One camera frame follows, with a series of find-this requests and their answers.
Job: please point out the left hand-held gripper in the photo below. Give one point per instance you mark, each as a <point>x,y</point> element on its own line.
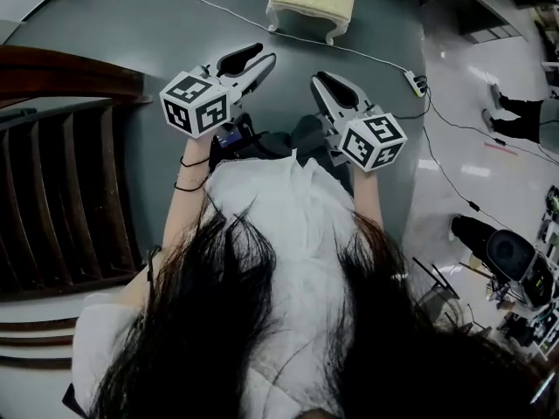
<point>194,107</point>

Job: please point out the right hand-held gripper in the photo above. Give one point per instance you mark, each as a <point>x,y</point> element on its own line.
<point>373,142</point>

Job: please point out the person's right forearm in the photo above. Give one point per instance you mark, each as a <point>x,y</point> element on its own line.
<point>369,197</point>

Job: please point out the person's left forearm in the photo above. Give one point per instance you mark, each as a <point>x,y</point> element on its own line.
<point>185,208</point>

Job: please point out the person's dark trousers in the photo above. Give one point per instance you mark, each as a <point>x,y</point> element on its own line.
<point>305,134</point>

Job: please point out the white power strip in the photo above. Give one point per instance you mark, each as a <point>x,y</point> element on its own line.
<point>413,82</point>

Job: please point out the grey floor mat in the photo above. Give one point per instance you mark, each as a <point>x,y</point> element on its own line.
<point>131,29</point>

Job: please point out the person's white shirt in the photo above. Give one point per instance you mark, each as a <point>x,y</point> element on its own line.
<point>297,221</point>

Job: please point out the grey metal cabinet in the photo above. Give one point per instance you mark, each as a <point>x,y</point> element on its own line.
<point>476,2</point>

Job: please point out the pink strip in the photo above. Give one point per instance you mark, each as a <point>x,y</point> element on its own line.
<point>500,147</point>

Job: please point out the dark brown wooden chair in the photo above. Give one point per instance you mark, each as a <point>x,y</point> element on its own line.
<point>65,181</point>

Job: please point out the black rounded machine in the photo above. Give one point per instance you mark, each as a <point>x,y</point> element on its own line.
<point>508,251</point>

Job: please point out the white furniture with brown trim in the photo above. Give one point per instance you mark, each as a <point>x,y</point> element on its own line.
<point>26,310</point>

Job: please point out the black metal frame stand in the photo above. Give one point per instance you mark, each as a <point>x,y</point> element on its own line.
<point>439,277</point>

